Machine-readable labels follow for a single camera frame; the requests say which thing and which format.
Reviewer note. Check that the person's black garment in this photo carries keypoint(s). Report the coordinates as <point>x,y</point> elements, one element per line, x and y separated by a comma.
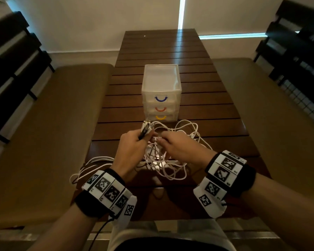
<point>170,245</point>

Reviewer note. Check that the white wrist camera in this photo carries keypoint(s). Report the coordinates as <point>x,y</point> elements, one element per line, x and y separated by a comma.
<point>127,211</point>
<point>209,201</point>

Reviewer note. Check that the black marker wristband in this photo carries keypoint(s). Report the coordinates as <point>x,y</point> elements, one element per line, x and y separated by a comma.
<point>230,172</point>
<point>104,190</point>

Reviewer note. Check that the person's right hand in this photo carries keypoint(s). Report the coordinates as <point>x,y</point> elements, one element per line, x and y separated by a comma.
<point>188,148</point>

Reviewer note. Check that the person's left forearm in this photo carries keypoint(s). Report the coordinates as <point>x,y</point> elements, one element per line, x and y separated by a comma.
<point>65,230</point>

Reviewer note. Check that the person's left hand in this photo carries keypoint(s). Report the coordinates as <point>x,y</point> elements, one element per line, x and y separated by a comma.
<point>130,154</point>

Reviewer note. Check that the person's right forearm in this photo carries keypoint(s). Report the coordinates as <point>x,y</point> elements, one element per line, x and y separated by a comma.
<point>285,216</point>

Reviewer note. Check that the wall light strip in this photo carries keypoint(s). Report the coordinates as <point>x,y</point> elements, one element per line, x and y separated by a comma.
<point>233,36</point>
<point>181,11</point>

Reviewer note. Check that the brown bench cushion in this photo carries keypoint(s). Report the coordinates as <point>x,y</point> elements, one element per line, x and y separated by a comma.
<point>47,133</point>
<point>274,122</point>

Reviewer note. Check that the clear plastic three-drawer organiser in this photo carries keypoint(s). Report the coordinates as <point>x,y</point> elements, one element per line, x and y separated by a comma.
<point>161,78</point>

